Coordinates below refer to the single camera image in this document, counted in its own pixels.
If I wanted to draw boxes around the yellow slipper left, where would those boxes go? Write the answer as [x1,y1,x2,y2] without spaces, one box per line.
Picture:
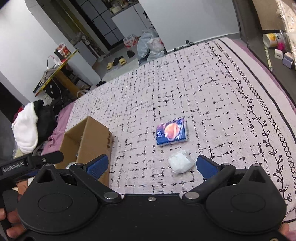
[107,62,113,70]

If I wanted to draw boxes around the black framed glass door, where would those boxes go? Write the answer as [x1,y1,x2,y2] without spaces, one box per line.
[70,0,124,50]

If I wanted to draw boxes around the patterned white bed blanket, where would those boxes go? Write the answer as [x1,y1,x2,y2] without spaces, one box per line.
[67,38,295,221]

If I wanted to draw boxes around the black dumbbells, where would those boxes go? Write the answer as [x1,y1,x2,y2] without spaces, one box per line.
[173,40,194,52]

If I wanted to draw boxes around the white floor mat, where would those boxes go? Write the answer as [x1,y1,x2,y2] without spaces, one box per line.
[102,59,139,82]

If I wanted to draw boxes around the water bottle pack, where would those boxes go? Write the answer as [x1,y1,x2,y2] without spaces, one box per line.
[123,34,138,48]

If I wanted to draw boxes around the white clothes pile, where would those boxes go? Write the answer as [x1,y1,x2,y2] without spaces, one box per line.
[11,102,38,154]

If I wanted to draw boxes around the purple small box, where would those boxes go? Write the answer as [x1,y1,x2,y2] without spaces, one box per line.
[282,52,294,69]

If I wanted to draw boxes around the right hand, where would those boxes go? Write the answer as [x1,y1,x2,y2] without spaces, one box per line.
[278,223,290,237]

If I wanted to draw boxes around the yellow slipper right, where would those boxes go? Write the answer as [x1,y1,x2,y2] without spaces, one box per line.
[119,57,126,66]

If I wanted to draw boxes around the pink bed sheet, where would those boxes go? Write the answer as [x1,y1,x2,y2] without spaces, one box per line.
[41,102,74,156]

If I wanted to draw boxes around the blue tissue pack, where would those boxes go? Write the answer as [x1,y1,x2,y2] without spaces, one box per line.
[155,118,188,146]

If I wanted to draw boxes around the white soft item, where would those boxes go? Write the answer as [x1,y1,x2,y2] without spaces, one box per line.
[168,150,195,174]

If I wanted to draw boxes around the red snack box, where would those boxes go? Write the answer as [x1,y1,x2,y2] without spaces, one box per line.
[54,43,71,61]

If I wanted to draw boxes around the round yellow-edged table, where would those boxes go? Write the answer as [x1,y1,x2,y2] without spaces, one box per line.
[33,49,80,97]

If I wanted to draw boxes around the white yellow cup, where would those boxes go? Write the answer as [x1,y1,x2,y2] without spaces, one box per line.
[262,33,285,48]

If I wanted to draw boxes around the black slipper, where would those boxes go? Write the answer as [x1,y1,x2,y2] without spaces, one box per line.
[126,50,135,58]

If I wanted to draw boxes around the white charger cube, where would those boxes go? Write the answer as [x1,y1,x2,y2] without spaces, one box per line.
[274,49,283,60]

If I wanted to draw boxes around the white kitchen cabinet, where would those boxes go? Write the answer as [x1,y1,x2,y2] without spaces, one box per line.
[111,2,152,38]

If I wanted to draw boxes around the white plastic bags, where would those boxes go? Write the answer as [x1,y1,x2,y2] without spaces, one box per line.
[137,28,167,63]

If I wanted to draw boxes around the yellow slipper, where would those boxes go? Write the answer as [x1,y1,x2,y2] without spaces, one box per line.
[107,62,113,70]
[119,57,126,66]

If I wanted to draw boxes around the left hand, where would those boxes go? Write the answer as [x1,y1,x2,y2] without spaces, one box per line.
[0,185,26,239]

